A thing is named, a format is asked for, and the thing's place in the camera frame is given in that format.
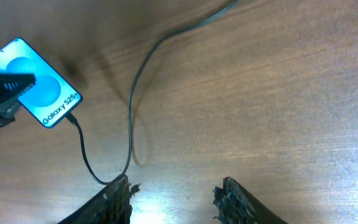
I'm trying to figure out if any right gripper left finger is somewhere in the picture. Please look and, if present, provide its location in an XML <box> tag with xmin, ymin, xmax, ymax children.
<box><xmin>58</xmin><ymin>174</ymin><xmax>141</xmax><ymax>224</ymax></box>

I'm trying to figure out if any black charger cable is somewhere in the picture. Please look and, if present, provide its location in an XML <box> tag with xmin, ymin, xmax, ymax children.
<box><xmin>64</xmin><ymin>0</ymin><xmax>239</xmax><ymax>186</ymax></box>

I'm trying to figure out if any blue Galaxy smartphone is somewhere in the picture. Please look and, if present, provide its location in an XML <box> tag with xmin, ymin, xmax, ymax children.
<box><xmin>0</xmin><ymin>37</ymin><xmax>83</xmax><ymax>129</ymax></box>

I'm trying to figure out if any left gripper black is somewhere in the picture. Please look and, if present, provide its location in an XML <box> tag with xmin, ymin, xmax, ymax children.
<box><xmin>0</xmin><ymin>73</ymin><xmax>35</xmax><ymax>127</ymax></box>

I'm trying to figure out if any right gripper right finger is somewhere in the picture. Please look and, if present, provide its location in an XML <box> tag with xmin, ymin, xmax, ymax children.
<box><xmin>213</xmin><ymin>177</ymin><xmax>288</xmax><ymax>224</ymax></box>

